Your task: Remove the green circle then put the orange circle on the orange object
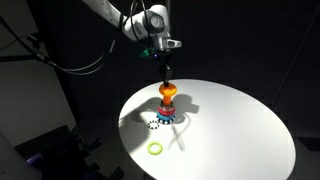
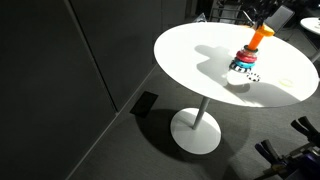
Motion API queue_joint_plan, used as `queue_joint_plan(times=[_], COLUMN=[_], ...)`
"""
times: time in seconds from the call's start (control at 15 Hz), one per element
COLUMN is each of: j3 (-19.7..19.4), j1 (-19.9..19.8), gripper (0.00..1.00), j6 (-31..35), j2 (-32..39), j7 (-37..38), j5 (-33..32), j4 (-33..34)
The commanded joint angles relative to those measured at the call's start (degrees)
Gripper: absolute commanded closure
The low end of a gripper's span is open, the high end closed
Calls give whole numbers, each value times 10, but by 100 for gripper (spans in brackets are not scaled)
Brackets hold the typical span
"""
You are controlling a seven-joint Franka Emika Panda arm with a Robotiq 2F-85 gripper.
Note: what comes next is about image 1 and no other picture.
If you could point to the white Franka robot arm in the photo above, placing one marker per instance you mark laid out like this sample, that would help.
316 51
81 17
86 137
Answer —
110 10

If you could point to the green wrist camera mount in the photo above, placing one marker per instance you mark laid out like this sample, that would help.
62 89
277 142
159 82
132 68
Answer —
146 53

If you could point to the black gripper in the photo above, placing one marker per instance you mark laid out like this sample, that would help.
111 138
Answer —
163 58

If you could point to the grey vertical metal pole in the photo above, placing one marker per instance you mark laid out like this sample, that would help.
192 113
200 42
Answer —
168 1

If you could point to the orange stacker post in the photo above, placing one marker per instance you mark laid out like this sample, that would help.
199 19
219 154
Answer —
166 100

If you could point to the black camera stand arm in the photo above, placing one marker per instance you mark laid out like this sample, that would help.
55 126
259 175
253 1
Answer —
20 57

